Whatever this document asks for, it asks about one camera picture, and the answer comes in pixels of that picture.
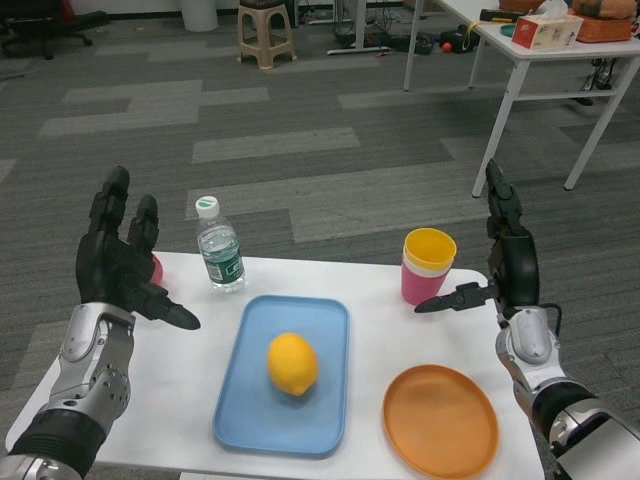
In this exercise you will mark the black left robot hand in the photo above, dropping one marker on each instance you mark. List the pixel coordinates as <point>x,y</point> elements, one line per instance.
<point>107,270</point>

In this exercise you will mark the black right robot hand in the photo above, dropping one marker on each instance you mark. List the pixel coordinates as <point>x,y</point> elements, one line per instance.
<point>520,270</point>

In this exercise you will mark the yellow lemon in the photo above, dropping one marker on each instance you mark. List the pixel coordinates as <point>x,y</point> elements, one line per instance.
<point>292,365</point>

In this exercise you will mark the orange round plate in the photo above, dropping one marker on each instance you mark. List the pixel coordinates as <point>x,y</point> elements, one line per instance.
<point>440,422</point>

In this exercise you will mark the blue rectangular plate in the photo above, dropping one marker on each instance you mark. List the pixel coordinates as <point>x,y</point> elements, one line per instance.
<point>250,415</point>

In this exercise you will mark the small red fruit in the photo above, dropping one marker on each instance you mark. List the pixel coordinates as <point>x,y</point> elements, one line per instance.
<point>159,270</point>

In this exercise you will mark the yellow plastic cup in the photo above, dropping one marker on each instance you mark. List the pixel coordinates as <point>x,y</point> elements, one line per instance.
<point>430,245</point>

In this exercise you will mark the pink plastic cup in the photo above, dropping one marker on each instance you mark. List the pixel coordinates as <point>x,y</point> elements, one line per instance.
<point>422,287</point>

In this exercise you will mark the white plastic cup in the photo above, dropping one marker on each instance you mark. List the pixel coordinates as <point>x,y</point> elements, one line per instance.
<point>412,269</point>

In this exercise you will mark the clear plastic water bottle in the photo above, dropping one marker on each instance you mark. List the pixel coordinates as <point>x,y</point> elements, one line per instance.
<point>220,255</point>

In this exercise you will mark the white folding table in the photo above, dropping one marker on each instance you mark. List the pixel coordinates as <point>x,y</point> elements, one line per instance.
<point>530,55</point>

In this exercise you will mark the small orange ball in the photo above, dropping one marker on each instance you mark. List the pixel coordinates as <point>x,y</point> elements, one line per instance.
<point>447,47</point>

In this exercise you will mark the yellow elastic loop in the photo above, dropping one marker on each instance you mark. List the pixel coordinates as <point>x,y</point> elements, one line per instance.
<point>466,37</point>

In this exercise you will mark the red and white tissue box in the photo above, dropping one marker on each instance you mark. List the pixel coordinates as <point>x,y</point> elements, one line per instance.
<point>545,31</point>

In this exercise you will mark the black tool pile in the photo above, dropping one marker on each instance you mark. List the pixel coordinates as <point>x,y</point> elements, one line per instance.
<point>452,36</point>

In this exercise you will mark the black office chair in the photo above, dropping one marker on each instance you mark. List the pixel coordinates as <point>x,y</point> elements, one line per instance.
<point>45,32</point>

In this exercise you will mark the orange wicker basket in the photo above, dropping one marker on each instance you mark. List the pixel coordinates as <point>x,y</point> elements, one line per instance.
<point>602,30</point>

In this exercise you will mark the yellow and black tool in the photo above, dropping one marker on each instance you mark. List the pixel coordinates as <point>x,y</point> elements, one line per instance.
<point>497,15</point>

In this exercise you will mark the brown bowl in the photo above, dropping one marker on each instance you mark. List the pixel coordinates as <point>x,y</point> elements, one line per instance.
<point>520,4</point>

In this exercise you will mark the white plant pot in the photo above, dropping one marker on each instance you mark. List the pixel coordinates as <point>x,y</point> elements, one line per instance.
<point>200,15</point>

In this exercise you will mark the brown plush bear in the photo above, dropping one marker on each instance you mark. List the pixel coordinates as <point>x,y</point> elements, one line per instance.
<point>600,7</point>

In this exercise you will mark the beige plastic stool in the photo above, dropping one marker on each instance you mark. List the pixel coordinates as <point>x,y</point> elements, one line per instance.
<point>265,35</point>

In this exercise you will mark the white standing desk frame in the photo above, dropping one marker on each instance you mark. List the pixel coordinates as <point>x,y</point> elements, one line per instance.
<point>357,30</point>

